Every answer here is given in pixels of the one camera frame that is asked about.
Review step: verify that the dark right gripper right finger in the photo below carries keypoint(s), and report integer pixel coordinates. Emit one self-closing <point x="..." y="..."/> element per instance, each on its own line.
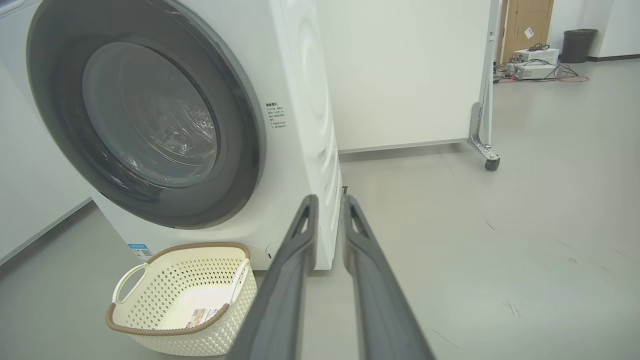
<point x="380" y="305"/>

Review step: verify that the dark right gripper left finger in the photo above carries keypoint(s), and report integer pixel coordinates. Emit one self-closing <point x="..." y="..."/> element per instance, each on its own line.
<point x="285" y="300"/>

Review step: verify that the black-rimmed glass washer door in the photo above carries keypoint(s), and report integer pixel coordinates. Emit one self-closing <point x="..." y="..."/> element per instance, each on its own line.
<point x="150" y="115"/>

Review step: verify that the cream perforated laundry basket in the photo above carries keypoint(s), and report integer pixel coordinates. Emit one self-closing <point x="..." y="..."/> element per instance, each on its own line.
<point x="210" y="330"/>

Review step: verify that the paper basket product sticker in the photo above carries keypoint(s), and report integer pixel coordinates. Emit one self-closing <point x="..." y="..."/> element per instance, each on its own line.
<point x="202" y="316"/>

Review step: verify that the white front-load washing machine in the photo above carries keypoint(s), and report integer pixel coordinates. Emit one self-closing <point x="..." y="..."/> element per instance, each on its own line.
<point x="300" y="165"/>

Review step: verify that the round white filter cover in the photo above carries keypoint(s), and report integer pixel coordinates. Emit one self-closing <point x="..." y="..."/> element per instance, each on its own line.
<point x="271" y="250"/>

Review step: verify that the blue energy label sticker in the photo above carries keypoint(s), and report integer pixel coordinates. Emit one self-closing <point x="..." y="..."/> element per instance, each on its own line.
<point x="140" y="251"/>

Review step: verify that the metal caster leg black wheel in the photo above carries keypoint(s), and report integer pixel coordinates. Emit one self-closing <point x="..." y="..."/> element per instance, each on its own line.
<point x="492" y="162"/>

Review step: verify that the printed text label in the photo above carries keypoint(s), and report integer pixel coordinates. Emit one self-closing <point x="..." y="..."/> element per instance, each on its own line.
<point x="276" y="116"/>

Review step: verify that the grey electronic device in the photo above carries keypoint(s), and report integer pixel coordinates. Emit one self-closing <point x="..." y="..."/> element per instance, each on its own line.
<point x="535" y="72"/>

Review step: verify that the white perforated equipment box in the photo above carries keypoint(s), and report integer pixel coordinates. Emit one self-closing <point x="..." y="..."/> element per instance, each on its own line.
<point x="537" y="55"/>

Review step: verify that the brown cardboard box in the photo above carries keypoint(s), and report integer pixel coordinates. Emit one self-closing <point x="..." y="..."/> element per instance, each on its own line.
<point x="527" y="25"/>

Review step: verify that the dark grey trash bin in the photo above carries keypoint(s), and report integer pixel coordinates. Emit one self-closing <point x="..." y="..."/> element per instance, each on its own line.
<point x="579" y="46"/>

